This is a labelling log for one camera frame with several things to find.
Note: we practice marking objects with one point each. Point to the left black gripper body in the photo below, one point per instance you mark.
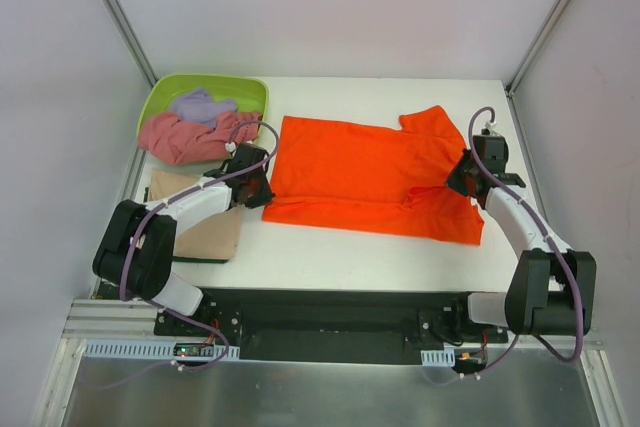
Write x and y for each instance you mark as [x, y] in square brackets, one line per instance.
[257, 192]

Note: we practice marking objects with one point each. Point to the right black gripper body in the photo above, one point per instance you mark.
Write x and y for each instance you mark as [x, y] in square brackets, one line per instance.
[463, 177]

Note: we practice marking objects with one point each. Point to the orange t shirt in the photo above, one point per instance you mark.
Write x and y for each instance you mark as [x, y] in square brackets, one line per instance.
[343, 175]

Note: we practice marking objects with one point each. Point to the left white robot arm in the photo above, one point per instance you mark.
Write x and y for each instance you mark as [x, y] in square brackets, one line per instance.
[137, 249]

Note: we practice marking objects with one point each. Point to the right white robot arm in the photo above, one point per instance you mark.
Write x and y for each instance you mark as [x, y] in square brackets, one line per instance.
[552, 289]

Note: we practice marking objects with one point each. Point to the folded beige t shirt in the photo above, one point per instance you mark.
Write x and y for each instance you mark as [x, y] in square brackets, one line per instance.
[215, 237]

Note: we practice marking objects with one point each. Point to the green plastic basin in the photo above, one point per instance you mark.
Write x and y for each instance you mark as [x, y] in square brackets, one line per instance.
[250, 94]

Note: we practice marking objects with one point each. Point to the lilac t shirt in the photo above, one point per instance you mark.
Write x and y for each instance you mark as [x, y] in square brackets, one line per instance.
[199, 106]

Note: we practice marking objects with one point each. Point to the pink t shirt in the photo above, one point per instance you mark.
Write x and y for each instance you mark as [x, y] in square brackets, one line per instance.
[175, 141]

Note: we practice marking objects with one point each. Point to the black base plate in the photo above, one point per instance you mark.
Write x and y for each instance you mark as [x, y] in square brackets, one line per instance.
[356, 327]

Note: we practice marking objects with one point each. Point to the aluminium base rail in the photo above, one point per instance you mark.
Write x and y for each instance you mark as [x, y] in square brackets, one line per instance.
[112, 319]

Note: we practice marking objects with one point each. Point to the right white cable duct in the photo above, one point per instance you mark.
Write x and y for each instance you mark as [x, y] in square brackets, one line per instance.
[443, 358]

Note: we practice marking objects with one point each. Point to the white cable duct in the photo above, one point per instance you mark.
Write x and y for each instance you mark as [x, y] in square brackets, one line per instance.
[443, 358]
[159, 350]

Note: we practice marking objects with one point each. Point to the right aluminium frame post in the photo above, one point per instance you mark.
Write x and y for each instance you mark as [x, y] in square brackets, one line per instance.
[542, 36]

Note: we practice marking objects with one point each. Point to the aluminium frame post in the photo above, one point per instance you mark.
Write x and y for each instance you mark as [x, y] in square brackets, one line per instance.
[127, 32]
[542, 36]

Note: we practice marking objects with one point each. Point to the left white cable duct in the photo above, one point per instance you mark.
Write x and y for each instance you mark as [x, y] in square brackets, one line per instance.
[159, 350]

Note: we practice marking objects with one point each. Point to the left aluminium frame post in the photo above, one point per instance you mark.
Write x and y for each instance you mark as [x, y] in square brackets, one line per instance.
[127, 32]

